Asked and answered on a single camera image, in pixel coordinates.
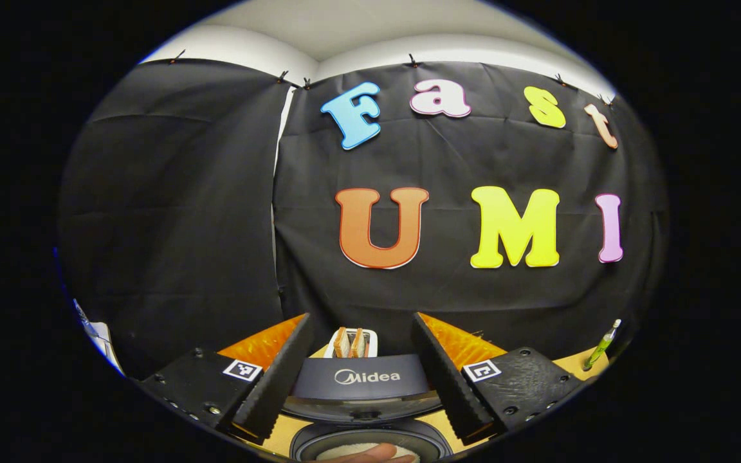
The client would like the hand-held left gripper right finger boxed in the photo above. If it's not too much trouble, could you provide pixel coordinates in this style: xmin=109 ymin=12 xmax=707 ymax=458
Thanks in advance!
xmin=411 ymin=312 xmax=587 ymax=446

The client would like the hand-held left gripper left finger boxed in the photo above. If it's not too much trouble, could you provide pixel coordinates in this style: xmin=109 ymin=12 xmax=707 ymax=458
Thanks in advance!
xmin=139 ymin=313 xmax=315 ymax=446

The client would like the grey rice cooker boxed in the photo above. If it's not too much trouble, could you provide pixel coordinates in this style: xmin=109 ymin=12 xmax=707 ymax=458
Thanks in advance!
xmin=280 ymin=354 xmax=453 ymax=463

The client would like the white rice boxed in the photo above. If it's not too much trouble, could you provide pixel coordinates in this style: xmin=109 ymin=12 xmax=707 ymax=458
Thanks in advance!
xmin=315 ymin=442 xmax=421 ymax=462

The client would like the white toaster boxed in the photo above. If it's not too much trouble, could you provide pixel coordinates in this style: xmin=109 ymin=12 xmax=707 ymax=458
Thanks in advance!
xmin=324 ymin=328 xmax=379 ymax=359

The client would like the green label drink bottle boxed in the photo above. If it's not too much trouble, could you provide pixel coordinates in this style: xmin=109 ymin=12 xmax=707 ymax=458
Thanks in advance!
xmin=583 ymin=319 xmax=622 ymax=372

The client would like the black backdrop cloth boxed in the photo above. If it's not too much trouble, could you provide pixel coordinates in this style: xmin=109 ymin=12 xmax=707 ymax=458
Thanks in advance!
xmin=59 ymin=58 xmax=670 ymax=380

